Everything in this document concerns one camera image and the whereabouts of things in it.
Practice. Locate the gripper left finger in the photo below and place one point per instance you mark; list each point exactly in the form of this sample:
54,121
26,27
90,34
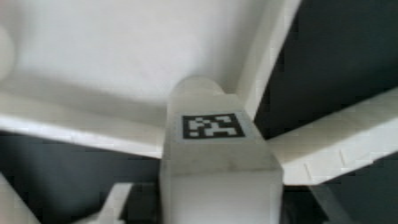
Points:
109,214

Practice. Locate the white table leg with tag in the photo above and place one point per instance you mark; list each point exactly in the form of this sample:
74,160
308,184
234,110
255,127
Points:
221,175

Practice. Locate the white U-shaped obstacle fence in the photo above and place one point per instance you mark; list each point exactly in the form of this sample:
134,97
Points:
342,142

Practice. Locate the white square tabletop panel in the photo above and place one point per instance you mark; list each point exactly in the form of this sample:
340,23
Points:
97,55

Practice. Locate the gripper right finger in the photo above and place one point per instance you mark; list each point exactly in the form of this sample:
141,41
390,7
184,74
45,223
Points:
337,213

